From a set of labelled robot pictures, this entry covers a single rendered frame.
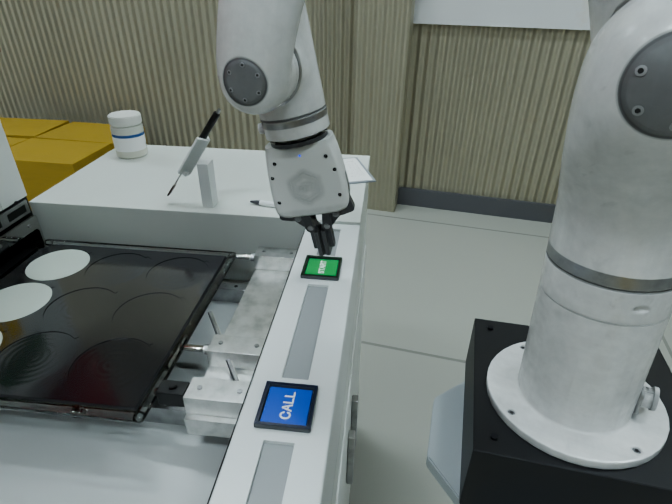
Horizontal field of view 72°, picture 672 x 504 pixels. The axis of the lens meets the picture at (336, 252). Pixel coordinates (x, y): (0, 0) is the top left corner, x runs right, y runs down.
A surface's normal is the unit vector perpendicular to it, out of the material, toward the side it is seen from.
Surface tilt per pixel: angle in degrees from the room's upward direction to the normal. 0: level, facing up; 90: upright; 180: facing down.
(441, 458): 0
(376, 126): 90
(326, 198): 89
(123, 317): 0
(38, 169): 90
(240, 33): 88
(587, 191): 121
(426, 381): 0
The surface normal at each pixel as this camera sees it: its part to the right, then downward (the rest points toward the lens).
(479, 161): -0.26, 0.50
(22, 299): 0.01, -0.86
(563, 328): -0.82, 0.28
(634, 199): -0.45, 0.81
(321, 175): -0.05, 0.50
